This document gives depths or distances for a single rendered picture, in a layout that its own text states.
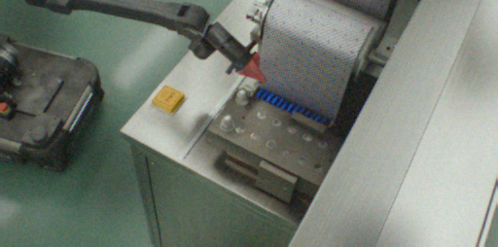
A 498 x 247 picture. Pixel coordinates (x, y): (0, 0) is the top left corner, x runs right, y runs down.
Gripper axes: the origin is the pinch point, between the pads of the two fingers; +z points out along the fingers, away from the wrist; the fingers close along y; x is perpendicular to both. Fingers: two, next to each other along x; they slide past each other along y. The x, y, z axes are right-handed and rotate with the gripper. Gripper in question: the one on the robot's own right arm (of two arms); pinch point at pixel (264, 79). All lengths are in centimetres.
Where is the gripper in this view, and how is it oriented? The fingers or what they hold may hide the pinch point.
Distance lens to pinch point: 146.5
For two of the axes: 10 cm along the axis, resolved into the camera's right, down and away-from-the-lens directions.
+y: -4.8, 6.8, -5.5
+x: 4.9, -3.1, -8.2
